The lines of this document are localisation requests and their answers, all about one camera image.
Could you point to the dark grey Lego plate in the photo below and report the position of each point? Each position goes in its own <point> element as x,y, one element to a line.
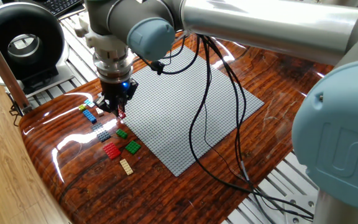
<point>102,133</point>

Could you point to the green square Lego plate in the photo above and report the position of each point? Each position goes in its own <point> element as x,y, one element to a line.
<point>132,147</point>

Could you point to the grey Lego baseplate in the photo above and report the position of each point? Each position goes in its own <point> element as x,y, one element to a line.
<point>179,118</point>

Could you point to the red square Lego plate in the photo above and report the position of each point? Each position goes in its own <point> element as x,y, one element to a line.
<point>112,151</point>

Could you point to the blue Lego brick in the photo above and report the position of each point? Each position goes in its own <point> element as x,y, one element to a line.
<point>89,116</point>

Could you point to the light blue Lego plate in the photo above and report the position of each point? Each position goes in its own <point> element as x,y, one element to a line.
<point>89,103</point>

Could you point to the lime green Lego brick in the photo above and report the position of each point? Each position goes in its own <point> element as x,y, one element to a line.
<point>82,107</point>

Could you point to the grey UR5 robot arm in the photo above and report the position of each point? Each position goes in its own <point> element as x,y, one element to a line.
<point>259,28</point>

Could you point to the black keyboard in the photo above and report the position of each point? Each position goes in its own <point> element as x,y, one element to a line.
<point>57,6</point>

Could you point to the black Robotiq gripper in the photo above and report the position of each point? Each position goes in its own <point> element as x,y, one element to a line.
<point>115,93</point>

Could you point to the brown wooden pole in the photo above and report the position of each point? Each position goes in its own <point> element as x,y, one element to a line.
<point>2,65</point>

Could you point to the white Lego brick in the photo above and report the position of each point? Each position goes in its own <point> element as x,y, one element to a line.
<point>99,112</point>

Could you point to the aluminium mounting plate with bolts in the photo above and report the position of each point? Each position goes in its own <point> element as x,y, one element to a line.
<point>291,216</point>

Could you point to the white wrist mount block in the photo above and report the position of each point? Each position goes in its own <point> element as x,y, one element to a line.
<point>104,43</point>

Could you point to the red long Lego brick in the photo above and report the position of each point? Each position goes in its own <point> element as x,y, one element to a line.
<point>122,115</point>

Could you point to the tan Lego plate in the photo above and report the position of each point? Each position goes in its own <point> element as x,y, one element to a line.
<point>126,166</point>

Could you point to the small green Lego brick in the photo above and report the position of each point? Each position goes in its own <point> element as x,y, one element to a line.
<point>122,133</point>

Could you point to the glossy wood-grain mat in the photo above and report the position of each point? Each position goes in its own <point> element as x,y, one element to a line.
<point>166,199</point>

